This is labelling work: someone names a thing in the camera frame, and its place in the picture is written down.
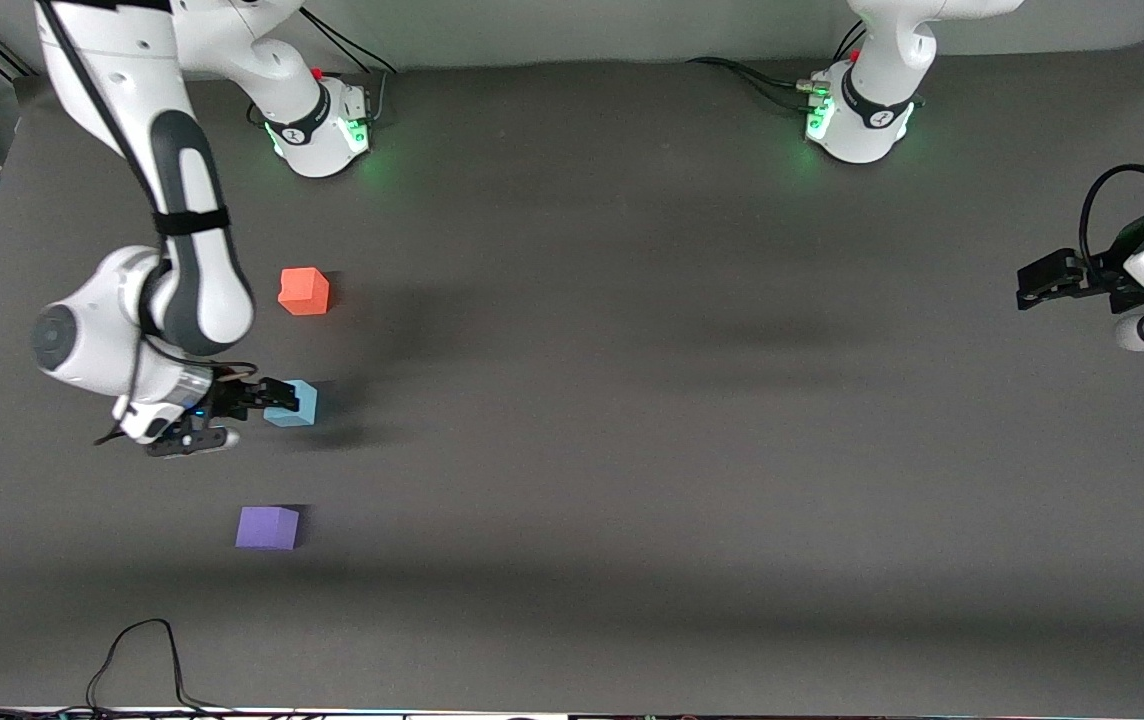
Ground orange foam block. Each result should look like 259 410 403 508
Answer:
278 267 331 317

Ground purple foam block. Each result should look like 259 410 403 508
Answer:
235 506 301 552

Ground black left arm base cables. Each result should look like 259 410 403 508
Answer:
684 56 823 117

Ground black arm base cables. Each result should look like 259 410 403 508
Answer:
684 56 823 117
300 8 405 126

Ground black right arm base cables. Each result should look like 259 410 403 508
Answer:
300 8 405 126

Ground light blue foam block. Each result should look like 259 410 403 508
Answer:
263 379 319 429

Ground thin black looped cable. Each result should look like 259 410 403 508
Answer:
0 618 263 719

